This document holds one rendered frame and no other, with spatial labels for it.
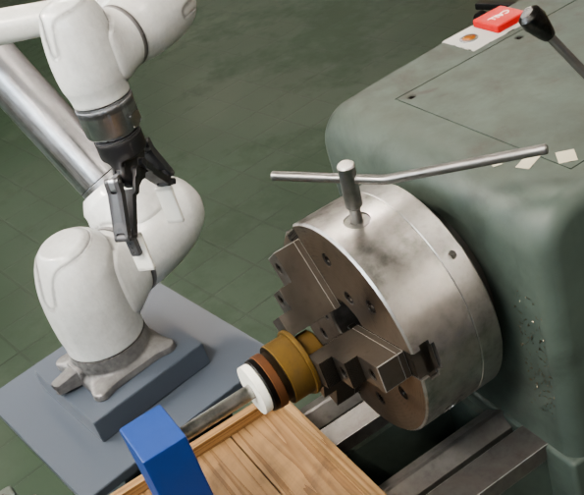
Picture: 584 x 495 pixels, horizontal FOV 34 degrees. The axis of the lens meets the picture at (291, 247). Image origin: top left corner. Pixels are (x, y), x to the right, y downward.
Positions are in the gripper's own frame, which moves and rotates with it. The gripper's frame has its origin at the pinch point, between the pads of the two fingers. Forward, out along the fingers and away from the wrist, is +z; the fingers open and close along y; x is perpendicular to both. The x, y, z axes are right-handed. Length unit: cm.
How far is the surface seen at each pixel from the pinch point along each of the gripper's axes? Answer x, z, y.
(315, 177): -38.2, -21.1, -22.4
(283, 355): -31.2, -2.0, -32.4
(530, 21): -64, -30, -6
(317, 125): 60, 105, 246
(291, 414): -23.3, 19.1, -21.5
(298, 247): -32.1, -9.4, -19.8
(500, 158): -61, -22, -25
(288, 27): 106, 103, 367
